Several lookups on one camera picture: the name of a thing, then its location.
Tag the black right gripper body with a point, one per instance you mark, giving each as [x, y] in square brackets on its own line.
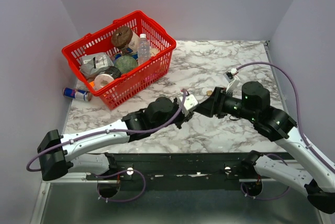
[223, 95]

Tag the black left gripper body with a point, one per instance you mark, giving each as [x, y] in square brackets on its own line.
[180, 119]

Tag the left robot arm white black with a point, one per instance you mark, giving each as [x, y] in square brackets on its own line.
[60, 154]

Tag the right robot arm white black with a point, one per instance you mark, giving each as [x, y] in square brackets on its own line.
[316, 181]

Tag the long shackle brass padlock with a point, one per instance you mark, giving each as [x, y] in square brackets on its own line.
[209, 93]

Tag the clear plastic water bottle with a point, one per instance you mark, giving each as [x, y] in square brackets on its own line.
[143, 49]

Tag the green round ball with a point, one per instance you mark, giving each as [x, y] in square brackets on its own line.
[125, 64]

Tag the white tape roll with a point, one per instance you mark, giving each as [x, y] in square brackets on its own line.
[102, 80]

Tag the brown lid paper cup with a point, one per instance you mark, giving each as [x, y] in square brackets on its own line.
[125, 40]

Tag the red bull can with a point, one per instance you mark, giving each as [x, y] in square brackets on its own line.
[78, 94]

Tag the grey foil snack bag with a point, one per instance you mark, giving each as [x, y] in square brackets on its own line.
[93, 64]

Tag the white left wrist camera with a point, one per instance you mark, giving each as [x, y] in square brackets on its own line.
[189, 104]

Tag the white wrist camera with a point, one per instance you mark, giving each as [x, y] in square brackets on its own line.
[189, 104]
[232, 78]

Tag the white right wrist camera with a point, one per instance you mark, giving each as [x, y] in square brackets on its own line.
[232, 78]

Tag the black mounting base rail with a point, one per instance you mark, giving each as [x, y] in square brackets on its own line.
[177, 172]

